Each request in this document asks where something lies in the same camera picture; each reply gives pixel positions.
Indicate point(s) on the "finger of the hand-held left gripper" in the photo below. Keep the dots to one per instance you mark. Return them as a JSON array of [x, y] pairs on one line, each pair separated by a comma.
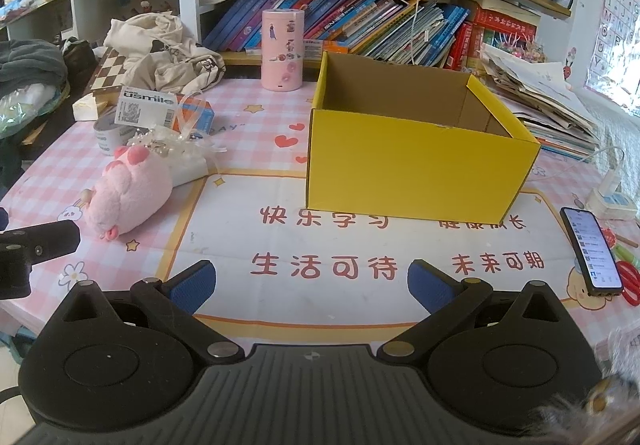
[[50, 237]]

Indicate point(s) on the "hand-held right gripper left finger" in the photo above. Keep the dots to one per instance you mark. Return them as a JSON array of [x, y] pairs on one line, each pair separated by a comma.
[[195, 286]]

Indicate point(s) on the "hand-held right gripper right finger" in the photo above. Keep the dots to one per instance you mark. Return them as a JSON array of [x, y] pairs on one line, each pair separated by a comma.
[[429, 287]]

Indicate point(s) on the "pink plush pig toy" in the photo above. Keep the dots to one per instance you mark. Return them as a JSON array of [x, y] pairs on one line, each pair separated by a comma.
[[130, 190]]

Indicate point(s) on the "white tape roll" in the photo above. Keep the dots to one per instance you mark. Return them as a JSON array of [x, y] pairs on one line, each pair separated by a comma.
[[106, 137]]

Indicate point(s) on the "yellow cardboard box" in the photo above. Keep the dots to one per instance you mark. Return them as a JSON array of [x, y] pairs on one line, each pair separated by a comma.
[[400, 165]]

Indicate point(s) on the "white orange toothpaste box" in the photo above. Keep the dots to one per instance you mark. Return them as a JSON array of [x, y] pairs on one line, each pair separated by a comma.
[[145, 107]]

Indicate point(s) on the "pink checkered table mat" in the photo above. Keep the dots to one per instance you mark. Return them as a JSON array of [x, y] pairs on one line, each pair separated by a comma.
[[250, 225]]

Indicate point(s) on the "clear plastic bag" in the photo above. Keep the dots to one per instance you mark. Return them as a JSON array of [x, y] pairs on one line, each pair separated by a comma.
[[25, 110]]

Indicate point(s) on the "cream tissue pack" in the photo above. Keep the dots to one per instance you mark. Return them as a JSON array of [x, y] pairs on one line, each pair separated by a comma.
[[89, 109]]

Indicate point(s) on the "sheer pouch with pearls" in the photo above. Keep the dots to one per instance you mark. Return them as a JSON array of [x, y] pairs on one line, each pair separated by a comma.
[[167, 145]]

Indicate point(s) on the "black smartphone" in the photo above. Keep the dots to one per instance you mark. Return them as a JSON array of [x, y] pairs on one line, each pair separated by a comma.
[[590, 250]]

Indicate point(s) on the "wooden chessboard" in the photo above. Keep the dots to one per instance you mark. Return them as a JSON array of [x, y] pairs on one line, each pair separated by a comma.
[[107, 72]]

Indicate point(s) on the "grey cloth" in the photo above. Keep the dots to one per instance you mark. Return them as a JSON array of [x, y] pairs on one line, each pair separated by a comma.
[[30, 60]]

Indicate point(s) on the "dark brown bag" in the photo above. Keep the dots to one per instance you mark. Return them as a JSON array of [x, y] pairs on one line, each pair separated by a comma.
[[80, 60]]

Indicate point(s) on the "white charger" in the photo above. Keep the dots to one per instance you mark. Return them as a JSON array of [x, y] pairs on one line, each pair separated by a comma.
[[610, 202]]

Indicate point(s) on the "red scissors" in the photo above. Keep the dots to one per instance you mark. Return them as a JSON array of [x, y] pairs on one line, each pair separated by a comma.
[[629, 282]]

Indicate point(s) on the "fluffy grey charm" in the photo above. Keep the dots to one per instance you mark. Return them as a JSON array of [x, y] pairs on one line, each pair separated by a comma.
[[600, 400]]

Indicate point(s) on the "beige canvas bag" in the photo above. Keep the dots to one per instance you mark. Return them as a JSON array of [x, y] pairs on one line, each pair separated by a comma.
[[150, 40]]

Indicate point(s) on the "pile of papers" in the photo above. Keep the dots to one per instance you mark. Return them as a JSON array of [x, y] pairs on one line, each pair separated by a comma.
[[540, 95]]

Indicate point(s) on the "white textured cloth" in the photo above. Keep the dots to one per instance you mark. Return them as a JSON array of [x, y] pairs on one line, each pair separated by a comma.
[[622, 140]]

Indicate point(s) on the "pink sticker tumbler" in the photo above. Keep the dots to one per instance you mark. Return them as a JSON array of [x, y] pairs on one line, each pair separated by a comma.
[[282, 50]]

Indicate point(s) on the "small orange box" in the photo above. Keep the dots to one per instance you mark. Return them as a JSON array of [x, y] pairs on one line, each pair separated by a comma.
[[325, 49]]

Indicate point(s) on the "stack of red books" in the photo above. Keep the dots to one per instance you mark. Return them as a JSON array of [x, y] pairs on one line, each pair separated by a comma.
[[495, 30]]

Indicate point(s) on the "row of colourful books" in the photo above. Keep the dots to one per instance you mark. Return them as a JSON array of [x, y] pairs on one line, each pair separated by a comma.
[[325, 10]]

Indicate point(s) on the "pink alphabet poster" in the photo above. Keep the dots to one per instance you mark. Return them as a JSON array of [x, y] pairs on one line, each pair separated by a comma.
[[615, 25]]

